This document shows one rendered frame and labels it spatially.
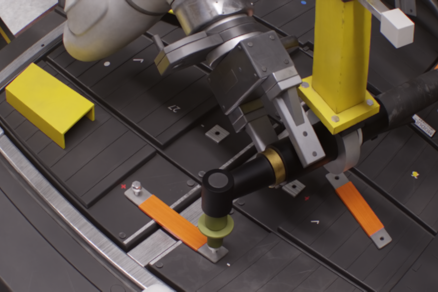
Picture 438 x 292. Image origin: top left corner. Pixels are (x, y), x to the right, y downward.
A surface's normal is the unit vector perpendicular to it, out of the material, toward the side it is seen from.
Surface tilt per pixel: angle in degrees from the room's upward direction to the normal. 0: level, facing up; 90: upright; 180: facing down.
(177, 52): 37
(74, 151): 0
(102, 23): 79
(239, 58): 90
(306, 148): 30
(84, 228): 0
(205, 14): 48
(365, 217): 0
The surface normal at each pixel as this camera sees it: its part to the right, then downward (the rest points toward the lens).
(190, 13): -0.63, 0.21
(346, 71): 0.53, 0.63
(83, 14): -0.41, 0.51
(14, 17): 0.04, -0.68
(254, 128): 0.29, -0.27
